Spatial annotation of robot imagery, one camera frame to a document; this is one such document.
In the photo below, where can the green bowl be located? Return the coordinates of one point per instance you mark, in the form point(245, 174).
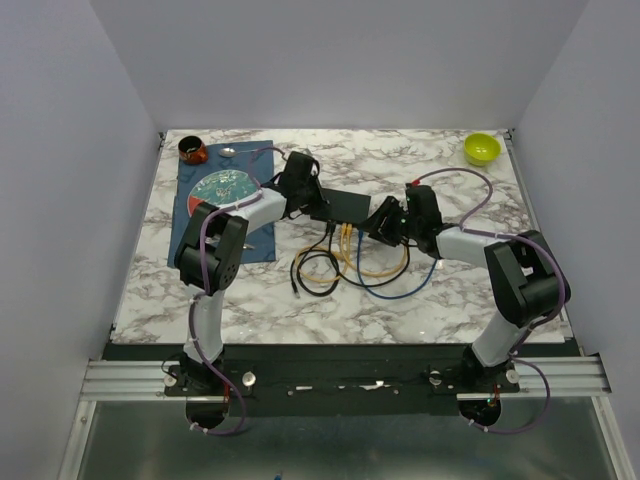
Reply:
point(481, 149)

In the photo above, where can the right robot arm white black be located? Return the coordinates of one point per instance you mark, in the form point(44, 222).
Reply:
point(528, 286)

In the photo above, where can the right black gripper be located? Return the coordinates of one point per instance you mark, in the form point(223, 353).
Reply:
point(388, 208)

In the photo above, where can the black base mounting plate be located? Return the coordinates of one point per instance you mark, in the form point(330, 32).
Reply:
point(337, 380)

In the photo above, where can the aluminium rail frame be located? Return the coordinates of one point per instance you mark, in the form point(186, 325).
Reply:
point(144, 381)

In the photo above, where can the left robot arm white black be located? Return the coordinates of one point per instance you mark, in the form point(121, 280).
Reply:
point(209, 254)

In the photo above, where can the metal spoon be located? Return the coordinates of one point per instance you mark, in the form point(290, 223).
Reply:
point(229, 152)

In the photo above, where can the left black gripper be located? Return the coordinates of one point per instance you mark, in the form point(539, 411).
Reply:
point(319, 199)

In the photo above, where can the red black cup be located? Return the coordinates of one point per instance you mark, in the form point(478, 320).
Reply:
point(192, 150)

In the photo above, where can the teal red patterned plate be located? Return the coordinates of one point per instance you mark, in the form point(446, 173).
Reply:
point(221, 188)

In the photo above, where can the black network switch box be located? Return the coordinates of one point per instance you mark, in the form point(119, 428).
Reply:
point(340, 207)

